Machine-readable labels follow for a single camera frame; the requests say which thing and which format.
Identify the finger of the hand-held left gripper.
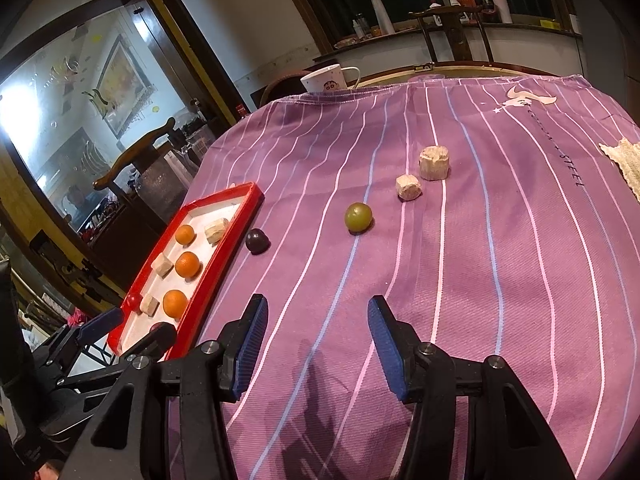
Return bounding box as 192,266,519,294
32,307,125,376
55,322,177,396

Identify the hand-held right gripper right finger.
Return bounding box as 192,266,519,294
367,295,576,480

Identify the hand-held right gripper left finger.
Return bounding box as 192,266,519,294
60,294,269,480

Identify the red rectangular tray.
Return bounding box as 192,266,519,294
106,181,265,361

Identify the long sugarcane piece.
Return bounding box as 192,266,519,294
204,217,230,246

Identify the purple striped tablecloth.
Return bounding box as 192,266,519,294
165,74,640,480

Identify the dark purple grape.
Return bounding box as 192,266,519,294
244,228,271,255

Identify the green grape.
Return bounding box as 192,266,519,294
344,202,374,234

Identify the medium sugarcane chunk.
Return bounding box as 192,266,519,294
395,174,424,203

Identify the brown wooden armchair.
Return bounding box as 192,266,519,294
92,116,177,196

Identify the large sugarcane chunk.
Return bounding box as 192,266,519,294
419,145,451,181

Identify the white cartoon mug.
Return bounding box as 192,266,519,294
301,64,362,94

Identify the cream knitted towel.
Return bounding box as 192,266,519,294
598,137,640,203

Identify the dark wooden chair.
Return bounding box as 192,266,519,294
407,4,496,63

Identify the white paper roll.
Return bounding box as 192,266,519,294
370,0,396,36

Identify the white counter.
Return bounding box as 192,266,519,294
312,22,586,78

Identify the white tumbler with straw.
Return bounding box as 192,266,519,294
482,0,514,24

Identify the framed wall picture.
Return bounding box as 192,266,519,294
95,34,153,138

